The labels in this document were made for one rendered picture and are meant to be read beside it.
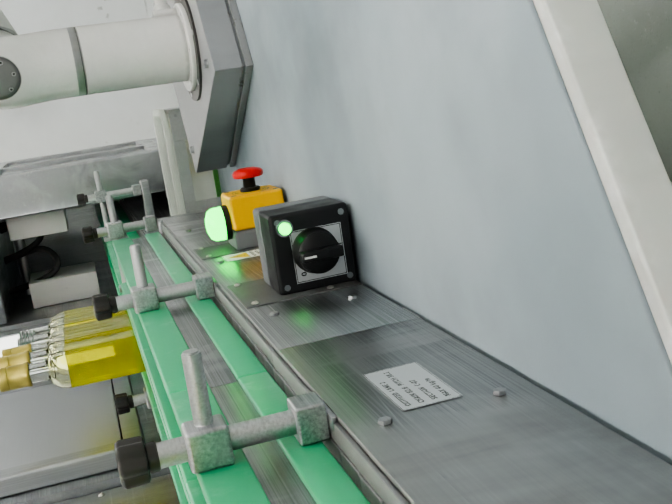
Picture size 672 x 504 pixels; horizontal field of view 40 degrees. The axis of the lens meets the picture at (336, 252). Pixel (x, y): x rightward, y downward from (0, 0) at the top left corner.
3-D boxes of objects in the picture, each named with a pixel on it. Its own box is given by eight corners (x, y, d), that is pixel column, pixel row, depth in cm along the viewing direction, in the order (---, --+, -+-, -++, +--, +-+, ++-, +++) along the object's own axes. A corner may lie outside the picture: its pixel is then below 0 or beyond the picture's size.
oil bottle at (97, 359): (194, 351, 142) (51, 383, 136) (187, 316, 140) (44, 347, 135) (199, 360, 136) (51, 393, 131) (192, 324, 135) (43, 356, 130)
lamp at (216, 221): (228, 236, 121) (206, 241, 121) (222, 203, 121) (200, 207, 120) (234, 241, 117) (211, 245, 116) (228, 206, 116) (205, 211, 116)
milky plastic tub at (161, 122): (215, 216, 182) (171, 224, 180) (195, 103, 178) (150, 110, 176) (230, 226, 166) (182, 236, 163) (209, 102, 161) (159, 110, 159)
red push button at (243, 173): (233, 195, 121) (228, 169, 120) (262, 189, 122) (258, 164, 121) (238, 197, 117) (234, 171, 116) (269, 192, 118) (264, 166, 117)
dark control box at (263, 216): (339, 266, 99) (263, 282, 97) (328, 193, 97) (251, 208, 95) (363, 280, 91) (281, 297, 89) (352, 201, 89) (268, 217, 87)
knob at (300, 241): (339, 267, 90) (349, 273, 87) (295, 276, 89) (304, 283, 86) (332, 222, 89) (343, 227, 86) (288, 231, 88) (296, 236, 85)
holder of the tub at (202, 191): (222, 241, 183) (183, 249, 181) (198, 103, 178) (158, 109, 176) (238, 254, 167) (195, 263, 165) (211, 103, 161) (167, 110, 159)
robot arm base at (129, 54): (172, 13, 142) (69, 25, 137) (177, -33, 130) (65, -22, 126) (194, 104, 138) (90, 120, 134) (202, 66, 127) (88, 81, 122)
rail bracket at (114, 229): (166, 280, 162) (94, 295, 159) (148, 187, 159) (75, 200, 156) (168, 283, 160) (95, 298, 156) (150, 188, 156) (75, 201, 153)
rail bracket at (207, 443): (323, 422, 61) (119, 474, 57) (306, 316, 59) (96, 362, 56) (341, 443, 57) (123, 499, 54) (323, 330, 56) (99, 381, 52)
